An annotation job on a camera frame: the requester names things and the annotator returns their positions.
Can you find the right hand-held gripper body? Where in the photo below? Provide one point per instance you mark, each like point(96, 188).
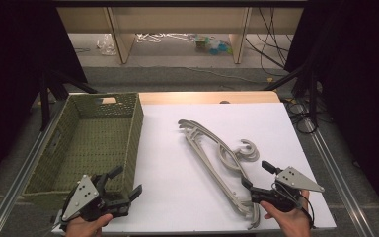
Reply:
point(292, 180)

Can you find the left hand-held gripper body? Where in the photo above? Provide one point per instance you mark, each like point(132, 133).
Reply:
point(82, 197)

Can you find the grey plastic clothes hanger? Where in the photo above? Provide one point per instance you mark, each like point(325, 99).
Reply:
point(225, 158)
point(252, 153)

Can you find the green woven basket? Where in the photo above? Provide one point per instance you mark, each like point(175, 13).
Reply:
point(92, 144)

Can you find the person's left hand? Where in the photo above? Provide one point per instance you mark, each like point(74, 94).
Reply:
point(84, 228)

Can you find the person's right hand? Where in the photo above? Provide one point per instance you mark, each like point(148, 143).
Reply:
point(292, 223)

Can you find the white paper sheet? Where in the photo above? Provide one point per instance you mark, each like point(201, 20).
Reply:
point(177, 197)

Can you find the black metal stand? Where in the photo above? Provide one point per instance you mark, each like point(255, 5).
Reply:
point(45, 98)
point(312, 95)

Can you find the black curtain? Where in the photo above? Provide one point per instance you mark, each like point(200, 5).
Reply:
point(10, 82)
point(358, 82)

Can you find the clear plastic bag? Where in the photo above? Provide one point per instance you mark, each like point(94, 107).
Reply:
point(107, 46)

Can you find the colourful plastic packets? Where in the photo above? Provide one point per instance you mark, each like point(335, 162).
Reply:
point(215, 46)

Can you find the beige wooden desk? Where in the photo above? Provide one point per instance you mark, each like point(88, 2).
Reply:
point(177, 19)

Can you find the aluminium rail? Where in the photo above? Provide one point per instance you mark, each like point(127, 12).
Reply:
point(335, 177)
point(23, 174)

